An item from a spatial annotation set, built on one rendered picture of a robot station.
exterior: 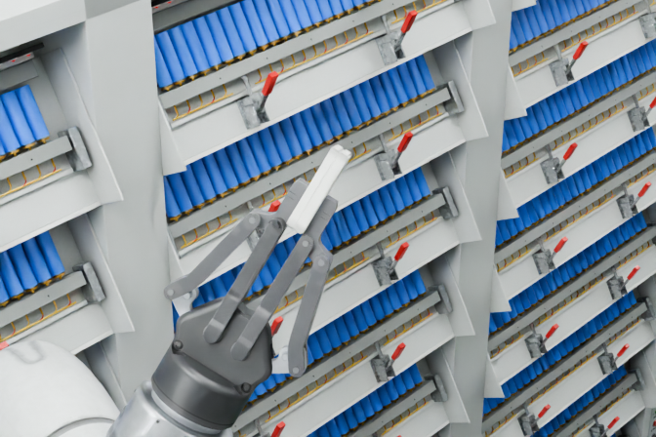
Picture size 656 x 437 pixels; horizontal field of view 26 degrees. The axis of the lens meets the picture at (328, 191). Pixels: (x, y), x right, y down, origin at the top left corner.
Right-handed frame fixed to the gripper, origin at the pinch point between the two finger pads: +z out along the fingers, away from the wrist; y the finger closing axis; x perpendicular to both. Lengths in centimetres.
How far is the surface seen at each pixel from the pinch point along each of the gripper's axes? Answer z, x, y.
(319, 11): 6, 86, 17
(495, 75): 10, 117, -8
